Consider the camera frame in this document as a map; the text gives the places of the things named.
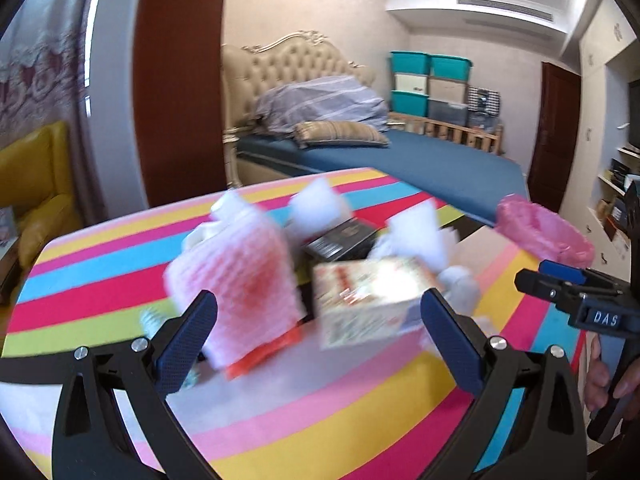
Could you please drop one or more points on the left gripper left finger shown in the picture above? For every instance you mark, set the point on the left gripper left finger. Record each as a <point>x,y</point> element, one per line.
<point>180,340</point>

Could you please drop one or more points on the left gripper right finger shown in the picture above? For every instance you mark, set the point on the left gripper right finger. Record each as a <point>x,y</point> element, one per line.
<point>458,339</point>

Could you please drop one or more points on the foam net orange item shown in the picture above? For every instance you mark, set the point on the foam net orange item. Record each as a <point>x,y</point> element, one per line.
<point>245,263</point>

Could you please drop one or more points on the person's right hand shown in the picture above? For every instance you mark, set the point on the person's right hand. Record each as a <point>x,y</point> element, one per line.
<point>598,381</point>

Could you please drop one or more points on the white built-in wardrobe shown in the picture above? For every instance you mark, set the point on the white built-in wardrobe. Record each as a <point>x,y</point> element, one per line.
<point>609,61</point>

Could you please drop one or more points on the white printed carton box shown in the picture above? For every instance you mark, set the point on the white printed carton box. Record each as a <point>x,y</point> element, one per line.
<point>360,301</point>

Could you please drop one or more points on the white foam block piece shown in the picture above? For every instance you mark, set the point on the white foam block piece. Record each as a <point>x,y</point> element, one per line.
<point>416,233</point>

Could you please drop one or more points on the dark brown door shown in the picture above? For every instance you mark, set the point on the dark brown door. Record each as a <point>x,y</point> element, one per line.
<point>556,136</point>

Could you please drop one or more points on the striped colourful tablecloth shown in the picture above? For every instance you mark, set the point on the striped colourful tablecloth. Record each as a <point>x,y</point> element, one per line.
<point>354,395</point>

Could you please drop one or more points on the black rectangular box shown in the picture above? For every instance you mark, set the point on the black rectangular box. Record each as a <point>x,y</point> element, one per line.
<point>351,240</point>

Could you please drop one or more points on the bed with blue sheet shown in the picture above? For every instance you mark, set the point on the bed with blue sheet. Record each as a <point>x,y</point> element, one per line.
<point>468,179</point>

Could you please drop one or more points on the white foam sheet piece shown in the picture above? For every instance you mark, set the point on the white foam sheet piece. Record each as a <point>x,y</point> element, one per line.
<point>320,204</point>

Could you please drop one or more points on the yellow leather armchair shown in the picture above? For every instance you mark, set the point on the yellow leather armchair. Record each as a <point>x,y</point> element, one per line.
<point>37,183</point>

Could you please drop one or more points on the black television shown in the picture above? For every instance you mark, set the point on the black television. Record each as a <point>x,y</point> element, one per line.
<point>634,114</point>

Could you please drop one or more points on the checkered black white bag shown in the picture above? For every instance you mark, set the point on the checkered black white bag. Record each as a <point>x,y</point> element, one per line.
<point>483,101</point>

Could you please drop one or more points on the grey clear storage bin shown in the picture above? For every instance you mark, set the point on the grey clear storage bin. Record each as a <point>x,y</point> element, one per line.
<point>450,112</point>

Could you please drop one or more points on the teal lower storage bin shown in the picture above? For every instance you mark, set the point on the teal lower storage bin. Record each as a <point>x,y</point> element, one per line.
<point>410,103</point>

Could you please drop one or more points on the teal storage bin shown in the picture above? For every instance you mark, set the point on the teal storage bin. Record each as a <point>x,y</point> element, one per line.
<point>451,67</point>
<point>410,103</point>
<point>410,62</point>

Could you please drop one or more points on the striped brown pillow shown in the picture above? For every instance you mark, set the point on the striped brown pillow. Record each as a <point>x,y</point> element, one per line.
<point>320,134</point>

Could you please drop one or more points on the grey striped duvet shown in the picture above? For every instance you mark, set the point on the grey striped duvet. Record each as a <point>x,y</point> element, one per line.
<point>326,99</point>

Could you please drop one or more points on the beige storage bin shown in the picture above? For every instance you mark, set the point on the beige storage bin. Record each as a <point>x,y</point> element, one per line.
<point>450,90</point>

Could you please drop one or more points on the white storage bin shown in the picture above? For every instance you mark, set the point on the white storage bin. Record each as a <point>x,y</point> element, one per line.
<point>415,83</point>

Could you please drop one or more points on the teal storage bin right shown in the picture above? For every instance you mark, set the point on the teal storage bin right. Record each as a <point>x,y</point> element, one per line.
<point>451,67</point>

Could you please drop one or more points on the beige tufted headboard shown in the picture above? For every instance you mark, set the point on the beige tufted headboard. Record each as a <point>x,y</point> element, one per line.
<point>249,72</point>

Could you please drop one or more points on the teal storage bin left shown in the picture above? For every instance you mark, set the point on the teal storage bin left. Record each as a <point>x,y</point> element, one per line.
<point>410,62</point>

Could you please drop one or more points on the ceiling air vent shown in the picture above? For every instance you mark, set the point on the ceiling air vent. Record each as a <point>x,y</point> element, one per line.
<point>509,7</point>

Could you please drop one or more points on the lace patterned curtain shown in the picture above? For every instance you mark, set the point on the lace patterned curtain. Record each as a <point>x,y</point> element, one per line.
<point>41,53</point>

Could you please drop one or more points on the dark red wooden panel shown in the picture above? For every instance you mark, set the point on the dark red wooden panel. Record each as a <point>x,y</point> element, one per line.
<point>177,98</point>

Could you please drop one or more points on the wooden crib rail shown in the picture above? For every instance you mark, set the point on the wooden crib rail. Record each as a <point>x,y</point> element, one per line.
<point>488,142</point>

